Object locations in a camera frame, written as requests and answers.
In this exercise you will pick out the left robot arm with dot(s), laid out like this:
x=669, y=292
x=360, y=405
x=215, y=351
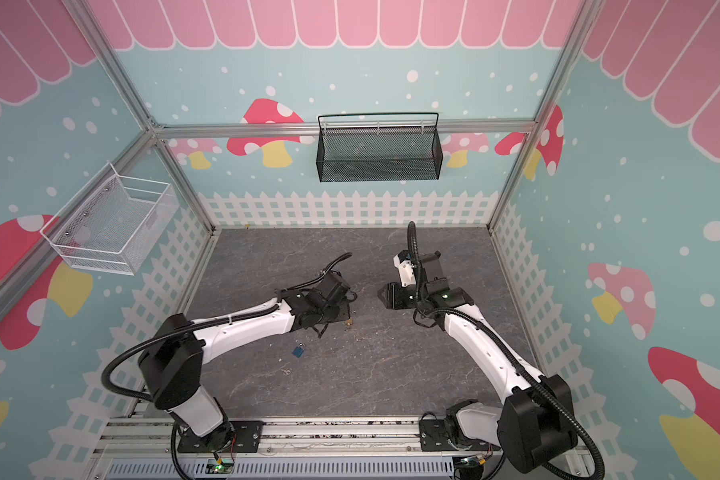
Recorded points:
x=171, y=362

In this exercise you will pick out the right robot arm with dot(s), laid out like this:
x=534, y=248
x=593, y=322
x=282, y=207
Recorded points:
x=535, y=422

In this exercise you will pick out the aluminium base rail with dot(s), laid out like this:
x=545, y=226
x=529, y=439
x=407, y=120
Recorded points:
x=279, y=437

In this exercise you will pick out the small blue padlock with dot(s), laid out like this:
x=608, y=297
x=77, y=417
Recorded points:
x=298, y=351

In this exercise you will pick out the black mesh wall basket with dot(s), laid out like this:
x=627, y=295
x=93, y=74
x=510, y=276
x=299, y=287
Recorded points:
x=387, y=146

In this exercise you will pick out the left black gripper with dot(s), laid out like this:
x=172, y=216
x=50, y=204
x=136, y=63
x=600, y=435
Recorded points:
x=345, y=311

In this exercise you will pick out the white mesh wall basket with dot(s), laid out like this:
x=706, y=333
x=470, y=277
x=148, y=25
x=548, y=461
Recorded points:
x=113, y=225

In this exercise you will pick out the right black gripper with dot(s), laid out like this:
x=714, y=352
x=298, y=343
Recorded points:
x=393, y=293

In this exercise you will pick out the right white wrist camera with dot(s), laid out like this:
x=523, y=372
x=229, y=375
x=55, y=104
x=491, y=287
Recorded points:
x=404, y=265

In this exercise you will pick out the white vented cable duct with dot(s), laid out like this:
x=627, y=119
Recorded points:
x=322, y=468

